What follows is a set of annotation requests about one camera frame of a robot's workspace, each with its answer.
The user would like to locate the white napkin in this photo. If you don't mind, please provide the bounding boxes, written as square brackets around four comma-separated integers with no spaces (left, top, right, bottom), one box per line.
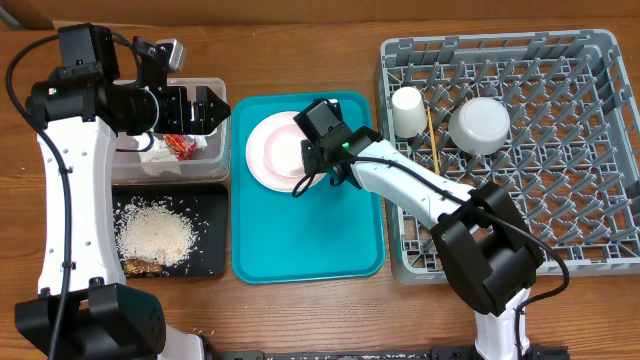
[194,135,207,149]
[139,136,181,176]

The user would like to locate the red wrapper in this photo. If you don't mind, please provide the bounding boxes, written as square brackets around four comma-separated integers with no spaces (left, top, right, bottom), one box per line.
[164,134,197,160]

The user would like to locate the small pink plate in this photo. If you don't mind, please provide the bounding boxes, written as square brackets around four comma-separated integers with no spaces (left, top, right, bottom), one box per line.
[263,124,305,178]

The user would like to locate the large pink plate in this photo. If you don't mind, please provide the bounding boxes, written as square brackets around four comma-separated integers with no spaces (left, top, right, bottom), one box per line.
[245,111,305,192]

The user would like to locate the cream cup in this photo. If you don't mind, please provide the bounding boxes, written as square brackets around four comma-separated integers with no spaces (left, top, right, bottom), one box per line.
[391,86,427,138]

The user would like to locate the rice pile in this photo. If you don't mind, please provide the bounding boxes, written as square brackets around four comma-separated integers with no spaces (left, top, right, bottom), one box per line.
[114,196,209,276]

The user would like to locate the wooden chopstick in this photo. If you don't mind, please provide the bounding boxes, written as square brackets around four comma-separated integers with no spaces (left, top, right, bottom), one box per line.
[426,106,441,175]

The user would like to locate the brown food scrap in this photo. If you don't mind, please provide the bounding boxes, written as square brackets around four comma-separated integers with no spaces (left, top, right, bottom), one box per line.
[124,259,163,277]

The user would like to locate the grey bowl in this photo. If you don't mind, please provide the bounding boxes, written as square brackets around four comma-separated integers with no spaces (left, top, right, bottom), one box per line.
[448,97,511,155]

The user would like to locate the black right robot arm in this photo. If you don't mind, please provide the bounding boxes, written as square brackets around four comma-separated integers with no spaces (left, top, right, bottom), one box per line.
[302,127,543,359]

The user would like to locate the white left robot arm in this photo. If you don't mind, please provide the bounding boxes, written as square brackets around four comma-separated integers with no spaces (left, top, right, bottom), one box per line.
[15,75,221,359]

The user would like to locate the grey dishwasher rack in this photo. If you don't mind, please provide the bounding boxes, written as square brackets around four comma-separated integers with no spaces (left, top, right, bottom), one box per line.
[376,29,639,276]

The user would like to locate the black right motor box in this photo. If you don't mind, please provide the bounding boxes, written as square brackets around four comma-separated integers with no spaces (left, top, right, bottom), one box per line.
[294,98,352,146]

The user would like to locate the clear plastic bin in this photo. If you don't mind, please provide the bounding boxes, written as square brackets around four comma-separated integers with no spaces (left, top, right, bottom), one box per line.
[110,77,231,184]

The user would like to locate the teal serving tray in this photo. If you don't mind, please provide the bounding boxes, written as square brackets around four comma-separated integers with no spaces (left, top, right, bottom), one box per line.
[231,93,386,284]

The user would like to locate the black plastic tray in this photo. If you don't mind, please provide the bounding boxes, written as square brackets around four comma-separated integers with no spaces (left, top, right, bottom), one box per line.
[113,184,229,277]

